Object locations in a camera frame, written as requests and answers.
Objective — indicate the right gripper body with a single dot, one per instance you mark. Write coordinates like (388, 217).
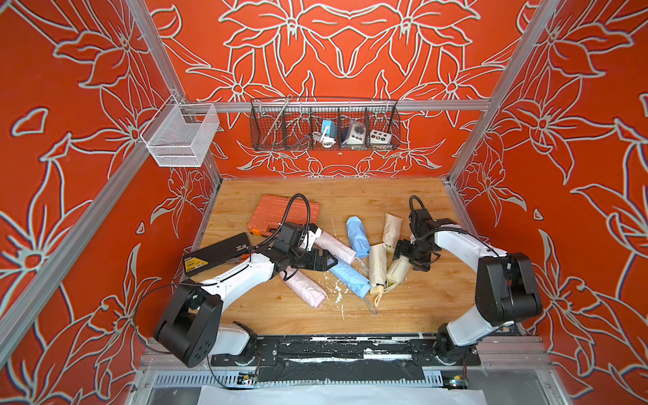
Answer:
(421, 252)

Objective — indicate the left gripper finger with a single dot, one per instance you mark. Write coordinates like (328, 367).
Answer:
(324, 258)
(317, 266)

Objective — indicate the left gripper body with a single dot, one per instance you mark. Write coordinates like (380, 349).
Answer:
(298, 256)

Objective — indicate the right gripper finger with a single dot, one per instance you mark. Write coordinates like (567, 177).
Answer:
(421, 264)
(403, 250)

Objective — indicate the beige umbrella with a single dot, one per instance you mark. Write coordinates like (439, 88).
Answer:
(377, 269)
(391, 232)
(397, 272)

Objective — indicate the beige umbrella back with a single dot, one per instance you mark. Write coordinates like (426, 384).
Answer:
(391, 232)

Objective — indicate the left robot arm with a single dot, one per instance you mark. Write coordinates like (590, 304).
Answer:
(190, 327)

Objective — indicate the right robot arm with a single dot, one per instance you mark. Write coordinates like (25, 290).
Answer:
(506, 290)

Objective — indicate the pink umbrella near case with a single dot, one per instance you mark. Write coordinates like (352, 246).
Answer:
(342, 252)

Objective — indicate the pink umbrella near front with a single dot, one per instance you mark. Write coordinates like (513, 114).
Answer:
(310, 292)

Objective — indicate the blue umbrella back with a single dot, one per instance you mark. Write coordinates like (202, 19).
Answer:
(357, 237)

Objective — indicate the blue umbrella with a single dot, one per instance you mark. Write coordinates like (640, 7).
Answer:
(354, 280)
(357, 237)

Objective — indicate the blue umbrella front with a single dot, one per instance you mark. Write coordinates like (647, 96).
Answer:
(354, 280)

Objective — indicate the orange plastic tool case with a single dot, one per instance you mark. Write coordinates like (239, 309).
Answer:
(270, 212)

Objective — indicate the black box yellow label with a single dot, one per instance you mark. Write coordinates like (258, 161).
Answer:
(232, 250)

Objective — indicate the white box with dots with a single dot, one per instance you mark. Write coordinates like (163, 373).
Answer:
(380, 138)

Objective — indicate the blue white device in basket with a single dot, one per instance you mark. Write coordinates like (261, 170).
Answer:
(327, 135)

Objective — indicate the white round-dial device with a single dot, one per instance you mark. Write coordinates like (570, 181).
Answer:
(354, 134)

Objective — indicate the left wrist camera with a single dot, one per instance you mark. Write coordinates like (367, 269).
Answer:
(311, 234)

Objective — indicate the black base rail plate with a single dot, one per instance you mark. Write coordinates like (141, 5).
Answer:
(271, 350)

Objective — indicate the black wire wall basket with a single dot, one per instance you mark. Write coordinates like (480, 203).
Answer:
(303, 123)

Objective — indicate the white mesh wall basket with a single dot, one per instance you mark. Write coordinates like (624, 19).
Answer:
(174, 142)

